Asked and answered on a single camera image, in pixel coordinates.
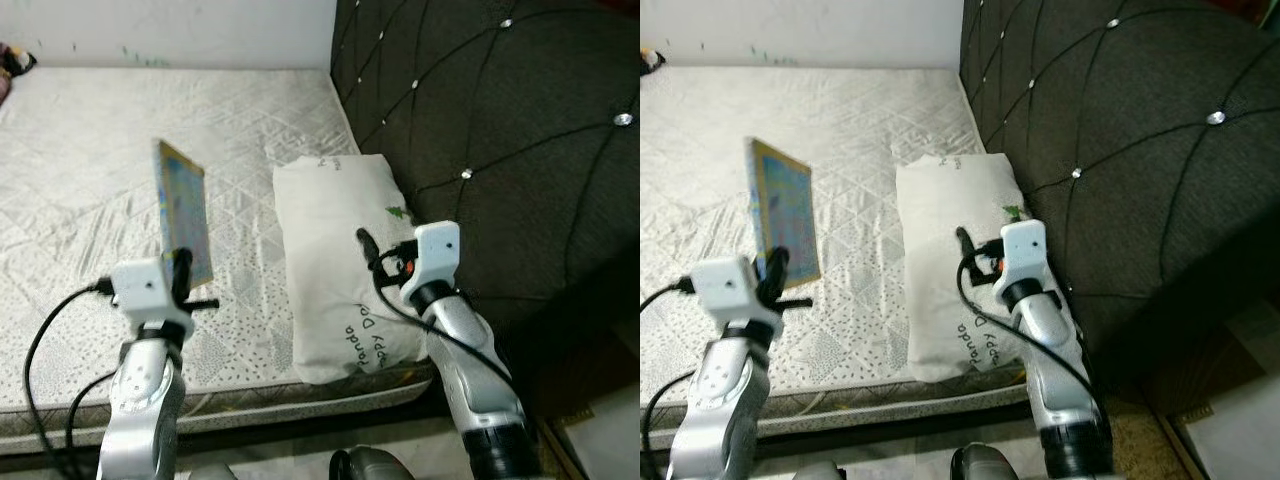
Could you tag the grey robot leg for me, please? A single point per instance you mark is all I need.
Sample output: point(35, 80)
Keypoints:
point(818, 471)
point(990, 463)
point(218, 472)
point(375, 465)

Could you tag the brown cardboard piece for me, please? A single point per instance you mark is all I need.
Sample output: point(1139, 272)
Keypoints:
point(1160, 440)

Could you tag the white pillow with black writing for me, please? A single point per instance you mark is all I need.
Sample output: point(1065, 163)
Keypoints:
point(330, 250)
point(950, 250)

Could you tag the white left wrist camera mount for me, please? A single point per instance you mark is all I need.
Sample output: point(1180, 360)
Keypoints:
point(145, 290)
point(730, 288)

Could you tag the dark tufted headboard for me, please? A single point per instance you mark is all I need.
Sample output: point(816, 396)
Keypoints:
point(520, 100)
point(1150, 80)

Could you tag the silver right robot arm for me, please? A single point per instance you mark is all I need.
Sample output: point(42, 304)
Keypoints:
point(470, 350)
point(1050, 340)

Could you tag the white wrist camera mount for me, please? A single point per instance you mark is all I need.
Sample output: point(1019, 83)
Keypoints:
point(1025, 248)
point(438, 250)
point(730, 288)
point(145, 290)

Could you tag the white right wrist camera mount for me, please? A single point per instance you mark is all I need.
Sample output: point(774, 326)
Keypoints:
point(438, 250)
point(1025, 248)

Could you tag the grey quilted mattress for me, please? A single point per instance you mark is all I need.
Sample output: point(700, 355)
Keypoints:
point(700, 150)
point(100, 150)

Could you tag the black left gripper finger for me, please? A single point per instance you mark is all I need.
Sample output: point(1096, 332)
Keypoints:
point(182, 280)
point(776, 278)

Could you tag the black bed frame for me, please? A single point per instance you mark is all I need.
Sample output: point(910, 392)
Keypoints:
point(300, 420)
point(900, 435)

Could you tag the colourful children's book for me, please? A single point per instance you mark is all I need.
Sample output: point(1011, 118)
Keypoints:
point(185, 210)
point(785, 210)

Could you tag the grey left robot leg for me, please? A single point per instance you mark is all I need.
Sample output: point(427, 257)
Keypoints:
point(218, 472)
point(818, 471)

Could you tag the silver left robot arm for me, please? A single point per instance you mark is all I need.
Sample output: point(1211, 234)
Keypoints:
point(140, 400)
point(720, 395)

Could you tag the grey right robot leg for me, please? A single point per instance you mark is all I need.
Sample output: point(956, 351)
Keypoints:
point(990, 463)
point(375, 465)

